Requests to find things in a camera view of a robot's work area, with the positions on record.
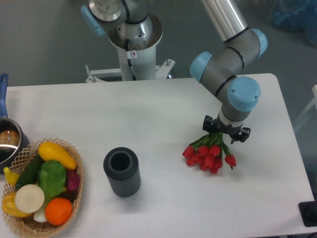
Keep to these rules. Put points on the purple red radish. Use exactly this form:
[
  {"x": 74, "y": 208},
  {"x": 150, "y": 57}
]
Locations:
[{"x": 72, "y": 181}]

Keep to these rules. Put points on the black device at table edge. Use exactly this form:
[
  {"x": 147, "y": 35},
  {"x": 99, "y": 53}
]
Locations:
[{"x": 308, "y": 211}]

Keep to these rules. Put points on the blue bag on floor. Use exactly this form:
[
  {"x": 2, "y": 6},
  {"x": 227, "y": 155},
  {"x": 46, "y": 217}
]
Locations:
[{"x": 296, "y": 16}]

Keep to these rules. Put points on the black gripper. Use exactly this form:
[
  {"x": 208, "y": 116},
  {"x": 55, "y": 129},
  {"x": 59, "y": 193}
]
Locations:
[{"x": 234, "y": 129}]

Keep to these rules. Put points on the orange fruit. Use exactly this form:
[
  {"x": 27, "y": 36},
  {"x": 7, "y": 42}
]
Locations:
[{"x": 58, "y": 211}]

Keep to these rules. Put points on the white round onion slice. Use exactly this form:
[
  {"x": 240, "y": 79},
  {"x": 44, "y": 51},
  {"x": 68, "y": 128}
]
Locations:
[{"x": 29, "y": 198}]

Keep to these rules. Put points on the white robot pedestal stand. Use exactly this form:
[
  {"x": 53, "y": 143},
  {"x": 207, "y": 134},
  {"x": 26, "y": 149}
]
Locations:
[{"x": 134, "y": 65}]

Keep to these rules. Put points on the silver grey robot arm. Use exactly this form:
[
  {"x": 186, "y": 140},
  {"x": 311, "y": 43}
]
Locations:
[{"x": 135, "y": 33}]

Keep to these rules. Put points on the yellow squash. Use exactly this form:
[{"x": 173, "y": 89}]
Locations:
[{"x": 49, "y": 151}]

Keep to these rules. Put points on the yellow bell pepper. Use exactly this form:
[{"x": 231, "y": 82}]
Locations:
[{"x": 9, "y": 207}]

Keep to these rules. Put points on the red tulip bouquet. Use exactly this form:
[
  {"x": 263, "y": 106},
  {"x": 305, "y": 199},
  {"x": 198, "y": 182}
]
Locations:
[{"x": 209, "y": 152}]

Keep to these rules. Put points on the green leafy bok choy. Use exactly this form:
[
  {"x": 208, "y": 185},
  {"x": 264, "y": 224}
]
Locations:
[{"x": 51, "y": 179}]

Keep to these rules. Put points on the dark green cucumber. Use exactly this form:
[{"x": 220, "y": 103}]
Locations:
[{"x": 30, "y": 173}]

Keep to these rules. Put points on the dark grey ribbed vase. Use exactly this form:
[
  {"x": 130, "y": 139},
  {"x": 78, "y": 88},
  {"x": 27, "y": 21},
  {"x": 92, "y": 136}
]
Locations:
[{"x": 121, "y": 166}]

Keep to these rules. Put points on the yellow banana tip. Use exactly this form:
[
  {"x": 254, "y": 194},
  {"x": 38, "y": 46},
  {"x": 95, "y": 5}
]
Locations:
[{"x": 10, "y": 176}]

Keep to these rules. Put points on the blue handled saucepan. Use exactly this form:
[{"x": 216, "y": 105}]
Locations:
[{"x": 12, "y": 138}]

